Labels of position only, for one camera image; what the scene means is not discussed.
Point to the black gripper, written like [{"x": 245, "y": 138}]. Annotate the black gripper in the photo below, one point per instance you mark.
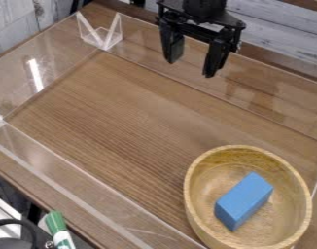
[{"x": 203, "y": 20}]

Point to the brown wooden bowl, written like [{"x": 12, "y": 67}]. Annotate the brown wooden bowl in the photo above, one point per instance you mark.
[{"x": 280, "y": 222}]

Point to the clear acrylic tray wall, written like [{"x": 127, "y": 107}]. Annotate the clear acrylic tray wall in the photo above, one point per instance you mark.
[{"x": 107, "y": 166}]

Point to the blue rectangular block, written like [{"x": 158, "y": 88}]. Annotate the blue rectangular block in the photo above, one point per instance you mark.
[{"x": 241, "y": 202}]

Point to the green and white marker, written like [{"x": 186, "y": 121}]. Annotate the green and white marker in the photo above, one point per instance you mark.
[{"x": 56, "y": 226}]

